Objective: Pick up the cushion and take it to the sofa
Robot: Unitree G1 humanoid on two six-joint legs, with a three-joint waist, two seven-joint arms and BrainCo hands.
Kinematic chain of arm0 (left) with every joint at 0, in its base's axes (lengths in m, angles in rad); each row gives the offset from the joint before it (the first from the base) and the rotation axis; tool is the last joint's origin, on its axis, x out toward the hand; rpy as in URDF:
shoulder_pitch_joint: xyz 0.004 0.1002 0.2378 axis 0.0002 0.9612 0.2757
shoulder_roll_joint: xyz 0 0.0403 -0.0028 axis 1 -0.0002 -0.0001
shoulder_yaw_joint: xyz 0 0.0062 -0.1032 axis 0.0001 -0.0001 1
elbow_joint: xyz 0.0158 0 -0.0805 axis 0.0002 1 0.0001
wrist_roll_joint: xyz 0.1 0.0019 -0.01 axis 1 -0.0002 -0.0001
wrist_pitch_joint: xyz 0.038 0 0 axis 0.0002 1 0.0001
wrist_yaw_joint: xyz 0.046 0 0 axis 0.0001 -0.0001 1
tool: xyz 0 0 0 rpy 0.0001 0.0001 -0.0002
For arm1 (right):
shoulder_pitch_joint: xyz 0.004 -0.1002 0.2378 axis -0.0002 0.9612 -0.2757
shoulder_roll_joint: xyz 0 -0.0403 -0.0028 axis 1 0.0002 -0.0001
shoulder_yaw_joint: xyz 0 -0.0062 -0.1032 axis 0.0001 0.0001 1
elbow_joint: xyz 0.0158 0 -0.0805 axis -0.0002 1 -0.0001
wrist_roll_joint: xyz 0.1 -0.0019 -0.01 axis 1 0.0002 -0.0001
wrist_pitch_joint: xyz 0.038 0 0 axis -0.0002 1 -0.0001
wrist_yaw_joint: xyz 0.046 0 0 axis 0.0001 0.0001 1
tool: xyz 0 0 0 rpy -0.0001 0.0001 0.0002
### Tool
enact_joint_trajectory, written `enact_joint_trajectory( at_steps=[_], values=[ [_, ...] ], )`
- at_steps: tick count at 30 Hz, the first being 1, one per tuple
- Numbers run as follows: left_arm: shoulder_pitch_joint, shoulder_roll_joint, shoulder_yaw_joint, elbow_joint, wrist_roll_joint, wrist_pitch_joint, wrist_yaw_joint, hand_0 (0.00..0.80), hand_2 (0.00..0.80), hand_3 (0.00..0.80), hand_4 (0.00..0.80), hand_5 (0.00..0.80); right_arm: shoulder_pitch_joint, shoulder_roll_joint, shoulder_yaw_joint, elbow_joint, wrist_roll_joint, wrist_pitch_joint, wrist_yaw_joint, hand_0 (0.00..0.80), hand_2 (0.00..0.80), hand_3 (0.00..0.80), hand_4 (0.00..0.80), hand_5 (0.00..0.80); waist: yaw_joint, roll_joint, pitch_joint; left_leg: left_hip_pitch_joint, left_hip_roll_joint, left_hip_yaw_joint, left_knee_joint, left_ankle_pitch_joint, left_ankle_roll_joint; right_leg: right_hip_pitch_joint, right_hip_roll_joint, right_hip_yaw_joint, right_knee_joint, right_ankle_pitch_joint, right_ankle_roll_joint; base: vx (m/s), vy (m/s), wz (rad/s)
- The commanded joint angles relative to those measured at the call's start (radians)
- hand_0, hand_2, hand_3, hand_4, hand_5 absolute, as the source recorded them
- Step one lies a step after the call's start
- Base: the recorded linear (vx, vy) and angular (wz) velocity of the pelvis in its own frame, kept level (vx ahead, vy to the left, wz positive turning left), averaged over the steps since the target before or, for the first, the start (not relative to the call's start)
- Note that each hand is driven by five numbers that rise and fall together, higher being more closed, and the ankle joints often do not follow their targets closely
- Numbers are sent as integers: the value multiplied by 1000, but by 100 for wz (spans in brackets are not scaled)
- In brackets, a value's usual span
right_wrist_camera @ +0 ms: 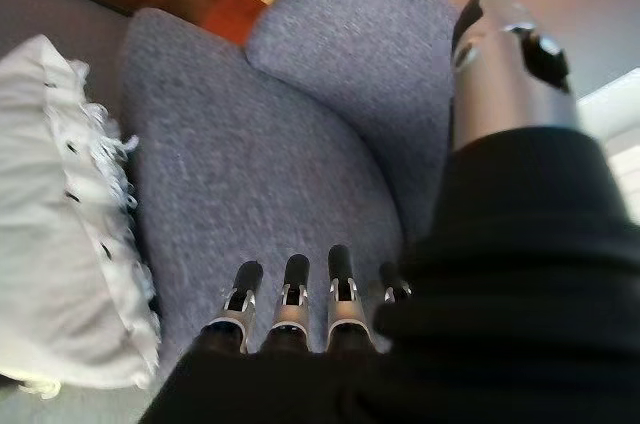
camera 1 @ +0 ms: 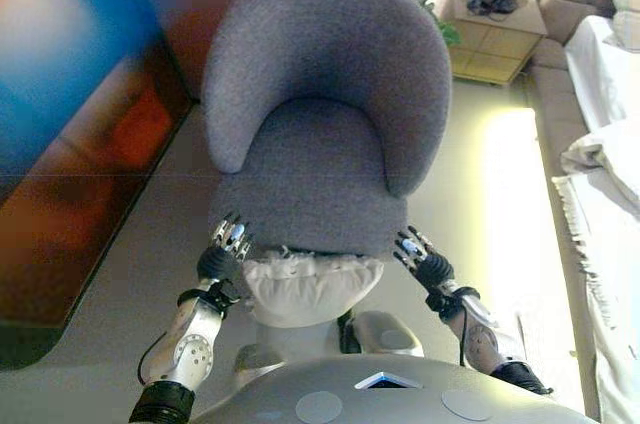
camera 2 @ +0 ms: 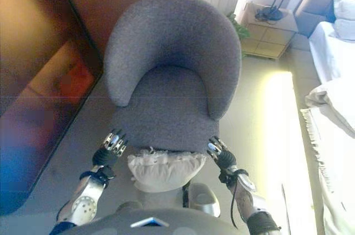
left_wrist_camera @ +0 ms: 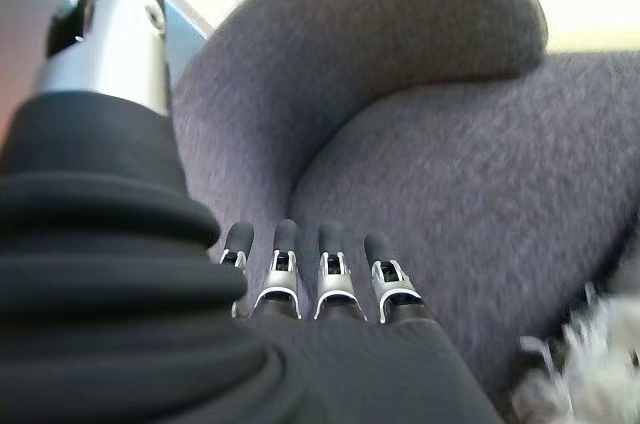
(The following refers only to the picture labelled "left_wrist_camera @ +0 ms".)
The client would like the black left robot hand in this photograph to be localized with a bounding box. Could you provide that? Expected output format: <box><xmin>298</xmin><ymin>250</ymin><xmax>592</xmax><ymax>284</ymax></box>
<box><xmin>0</xmin><ymin>0</ymin><xmax>504</xmax><ymax>424</ymax></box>

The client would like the cream fringed cushion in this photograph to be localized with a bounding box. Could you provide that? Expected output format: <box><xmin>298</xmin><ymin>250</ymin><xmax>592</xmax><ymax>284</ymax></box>
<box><xmin>509</xmin><ymin>281</ymin><xmax>640</xmax><ymax>424</ymax></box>

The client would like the grey fabric armchair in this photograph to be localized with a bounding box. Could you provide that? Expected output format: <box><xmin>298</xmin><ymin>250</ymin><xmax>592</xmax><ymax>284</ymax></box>
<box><xmin>169</xmin><ymin>0</ymin><xmax>640</xmax><ymax>424</ymax></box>

